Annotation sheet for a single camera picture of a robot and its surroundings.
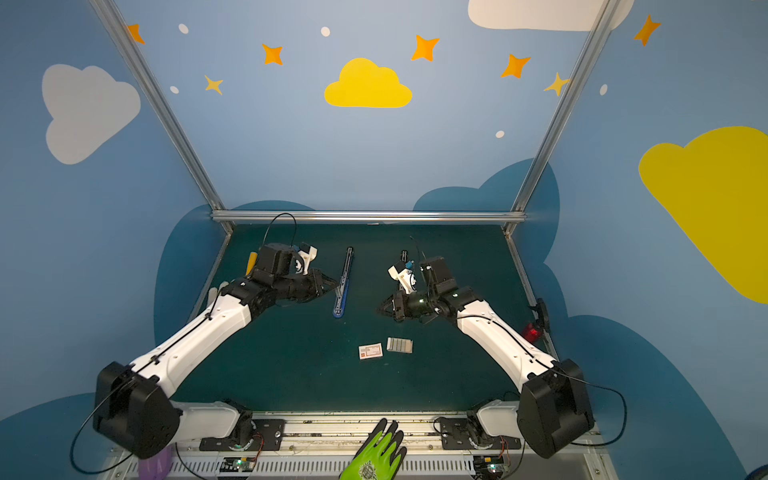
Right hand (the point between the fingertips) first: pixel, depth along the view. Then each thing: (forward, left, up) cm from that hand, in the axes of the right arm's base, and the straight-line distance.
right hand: (382, 308), depth 76 cm
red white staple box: (-4, +3, -19) cm, 19 cm away
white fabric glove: (+13, +60, -18) cm, 64 cm away
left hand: (+5, +11, +3) cm, 13 cm away
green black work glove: (-31, -1, -17) cm, 35 cm away
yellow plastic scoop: (+29, +51, -17) cm, 61 cm away
